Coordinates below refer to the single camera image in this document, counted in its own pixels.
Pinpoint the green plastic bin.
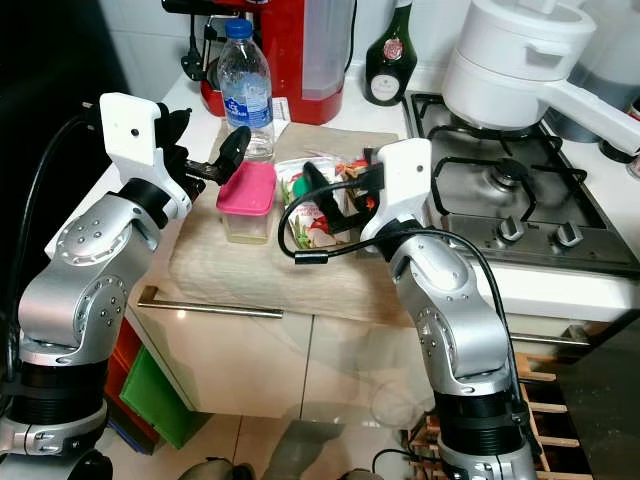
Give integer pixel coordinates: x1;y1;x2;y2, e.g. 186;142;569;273
120;345;211;449

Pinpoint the clear water bottle blue cap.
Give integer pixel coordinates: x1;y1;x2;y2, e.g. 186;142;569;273
218;18;275;163

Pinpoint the blue plastic bin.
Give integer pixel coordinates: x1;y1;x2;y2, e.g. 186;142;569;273
105;405;161;456

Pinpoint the brown nut snack packet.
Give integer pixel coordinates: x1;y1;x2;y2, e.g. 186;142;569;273
335;150;381;186

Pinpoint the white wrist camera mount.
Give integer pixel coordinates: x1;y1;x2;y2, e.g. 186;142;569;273
98;92;194;223
360;138;433;243

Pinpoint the green white red snack packet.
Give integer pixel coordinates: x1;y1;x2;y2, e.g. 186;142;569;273
278;155;361;251

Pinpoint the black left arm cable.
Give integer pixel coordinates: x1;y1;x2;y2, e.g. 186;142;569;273
5;112;103;381

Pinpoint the steel gas hob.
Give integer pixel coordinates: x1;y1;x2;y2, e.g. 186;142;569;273
400;92;616;278

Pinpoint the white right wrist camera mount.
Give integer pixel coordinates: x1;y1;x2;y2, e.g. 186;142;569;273
360;138;433;243

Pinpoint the dark green wine bottle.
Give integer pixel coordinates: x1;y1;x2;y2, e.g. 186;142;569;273
364;0;419;107

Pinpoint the white cooking pot with handle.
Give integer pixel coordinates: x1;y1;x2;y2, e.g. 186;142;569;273
443;0;640;156

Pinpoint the cream kitchen cabinet with worktop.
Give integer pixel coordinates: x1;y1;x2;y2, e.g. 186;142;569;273
45;70;640;441

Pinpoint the beige cloth mat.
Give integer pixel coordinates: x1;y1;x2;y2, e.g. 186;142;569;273
165;125;411;326

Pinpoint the orange plastic bin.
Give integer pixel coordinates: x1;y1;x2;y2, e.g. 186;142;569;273
110;318;151;401

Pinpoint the clear container with pink lid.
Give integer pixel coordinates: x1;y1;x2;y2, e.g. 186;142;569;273
216;160;277;245

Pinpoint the wooden slat pallet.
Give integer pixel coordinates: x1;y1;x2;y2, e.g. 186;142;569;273
405;350;593;480

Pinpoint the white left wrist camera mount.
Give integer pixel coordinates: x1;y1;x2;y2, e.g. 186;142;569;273
98;92;194;223

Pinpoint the steel cabinet bar handle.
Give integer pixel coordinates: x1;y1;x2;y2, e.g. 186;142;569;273
138;287;286;319

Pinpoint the red coffee machine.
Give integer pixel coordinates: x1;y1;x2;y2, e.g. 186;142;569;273
163;0;358;126

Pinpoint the grey translucent container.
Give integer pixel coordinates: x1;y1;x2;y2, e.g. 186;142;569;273
548;0;640;143

